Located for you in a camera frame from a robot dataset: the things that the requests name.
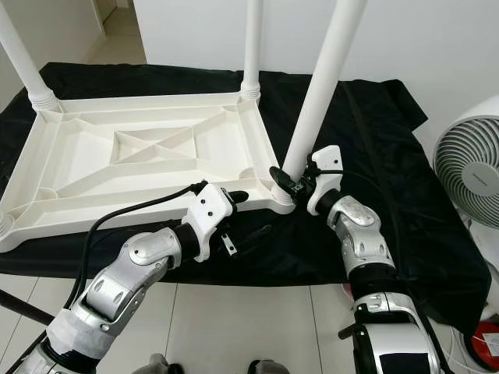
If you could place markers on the grey robot leg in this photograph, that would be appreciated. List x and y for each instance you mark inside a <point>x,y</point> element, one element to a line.
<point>269,367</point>
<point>169,365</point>

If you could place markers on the white plastic table top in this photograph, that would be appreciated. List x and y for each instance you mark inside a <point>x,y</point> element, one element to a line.
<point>164,140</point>

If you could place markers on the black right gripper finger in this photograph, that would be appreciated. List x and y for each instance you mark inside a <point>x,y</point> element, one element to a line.
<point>282,179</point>

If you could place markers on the grey robot right leg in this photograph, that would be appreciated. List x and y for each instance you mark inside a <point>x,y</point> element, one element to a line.
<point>269,367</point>

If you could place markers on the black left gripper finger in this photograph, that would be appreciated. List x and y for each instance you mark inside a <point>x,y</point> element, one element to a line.
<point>259,232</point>
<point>238,196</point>

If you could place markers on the black fabric table cover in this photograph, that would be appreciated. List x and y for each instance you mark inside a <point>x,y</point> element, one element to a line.
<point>413,156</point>

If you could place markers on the grey robot left leg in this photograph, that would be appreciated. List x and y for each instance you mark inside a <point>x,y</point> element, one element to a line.
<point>169,365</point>

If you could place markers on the black metal table leg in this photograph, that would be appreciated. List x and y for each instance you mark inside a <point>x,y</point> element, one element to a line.
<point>346,332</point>
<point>25,306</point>

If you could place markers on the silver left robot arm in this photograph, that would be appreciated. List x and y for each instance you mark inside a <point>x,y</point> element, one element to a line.
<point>125,280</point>

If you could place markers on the red round device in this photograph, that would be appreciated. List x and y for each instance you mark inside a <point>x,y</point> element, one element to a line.
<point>488,336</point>

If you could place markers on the white pedestal fan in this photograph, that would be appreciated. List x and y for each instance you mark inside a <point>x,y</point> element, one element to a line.
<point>472,167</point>

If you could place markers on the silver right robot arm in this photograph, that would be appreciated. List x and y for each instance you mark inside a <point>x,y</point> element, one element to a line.
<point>366,241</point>

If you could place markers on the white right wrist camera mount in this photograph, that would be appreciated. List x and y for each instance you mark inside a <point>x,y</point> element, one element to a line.
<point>326,164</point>

